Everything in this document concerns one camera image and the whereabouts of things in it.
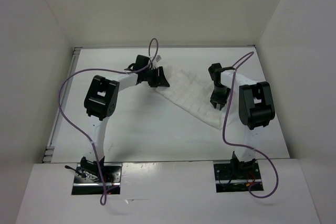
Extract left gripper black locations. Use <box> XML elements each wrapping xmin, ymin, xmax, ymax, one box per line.
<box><xmin>142</xmin><ymin>66</ymin><xmax>169</xmax><ymax>88</ymax></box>

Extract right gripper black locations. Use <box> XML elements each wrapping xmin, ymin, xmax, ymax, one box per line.
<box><xmin>210</xmin><ymin>84</ymin><xmax>232</xmax><ymax>109</ymax></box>

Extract white pleated skirt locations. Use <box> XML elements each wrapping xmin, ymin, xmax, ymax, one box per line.
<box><xmin>155</xmin><ymin>66</ymin><xmax>226</xmax><ymax>130</ymax></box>

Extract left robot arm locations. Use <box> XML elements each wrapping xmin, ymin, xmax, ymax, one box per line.
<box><xmin>80</xmin><ymin>67</ymin><xmax>170</xmax><ymax>182</ymax></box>

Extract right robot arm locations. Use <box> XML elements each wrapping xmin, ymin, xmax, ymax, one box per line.
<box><xmin>210</xmin><ymin>70</ymin><xmax>275</xmax><ymax>178</ymax></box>

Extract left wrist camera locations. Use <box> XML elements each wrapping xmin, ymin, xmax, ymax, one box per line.
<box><xmin>125</xmin><ymin>55</ymin><xmax>161</xmax><ymax>73</ymax></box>

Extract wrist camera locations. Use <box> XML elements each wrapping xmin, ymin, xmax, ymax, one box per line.
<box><xmin>208</xmin><ymin>63</ymin><xmax>235</xmax><ymax>82</ymax></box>
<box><xmin>125</xmin><ymin>55</ymin><xmax>161</xmax><ymax>73</ymax></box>

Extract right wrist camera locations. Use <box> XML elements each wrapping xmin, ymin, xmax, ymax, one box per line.
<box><xmin>208</xmin><ymin>63</ymin><xmax>235</xmax><ymax>82</ymax></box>

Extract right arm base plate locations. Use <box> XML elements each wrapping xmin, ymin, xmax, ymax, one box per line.
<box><xmin>213</xmin><ymin>162</ymin><xmax>264</xmax><ymax>193</ymax></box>

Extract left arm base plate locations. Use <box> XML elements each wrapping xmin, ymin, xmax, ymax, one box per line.
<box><xmin>71</xmin><ymin>163</ymin><xmax>122</xmax><ymax>195</ymax></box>

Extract aluminium table frame rail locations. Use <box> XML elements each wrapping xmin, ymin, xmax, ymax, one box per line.
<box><xmin>42</xmin><ymin>47</ymin><xmax>82</xmax><ymax>164</ymax></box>

